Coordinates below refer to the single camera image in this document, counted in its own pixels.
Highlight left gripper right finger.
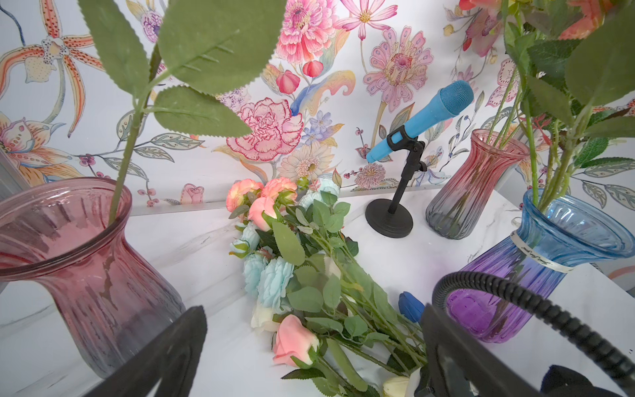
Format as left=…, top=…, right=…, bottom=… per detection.
left=420, top=304, right=541, bottom=396

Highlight green stem with leaves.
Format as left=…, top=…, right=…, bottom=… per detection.
left=483, top=59, right=521, bottom=150

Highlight purple blue glass vase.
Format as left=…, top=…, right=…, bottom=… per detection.
left=446, top=192, right=634, bottom=343

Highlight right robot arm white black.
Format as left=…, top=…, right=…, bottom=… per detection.
left=433, top=271, right=634, bottom=396

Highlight blue microphone on black stand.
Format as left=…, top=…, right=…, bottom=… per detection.
left=365, top=80, right=474, bottom=238

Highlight smoky pink glass vase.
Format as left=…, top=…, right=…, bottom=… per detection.
left=1, top=178, right=185, bottom=378

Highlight coral pink rose stem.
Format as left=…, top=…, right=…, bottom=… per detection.
left=499, top=1, right=634, bottom=213

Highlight pink flower bouquet green stems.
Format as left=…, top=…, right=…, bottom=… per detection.
left=226, top=175, right=428, bottom=396

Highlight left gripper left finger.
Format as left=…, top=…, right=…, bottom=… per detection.
left=87, top=306, right=208, bottom=396

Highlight red glass vase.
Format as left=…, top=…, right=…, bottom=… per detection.
left=426, top=129, right=530, bottom=240

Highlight magenta pink rose stem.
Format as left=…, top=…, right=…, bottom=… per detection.
left=79, top=0, right=286, bottom=223

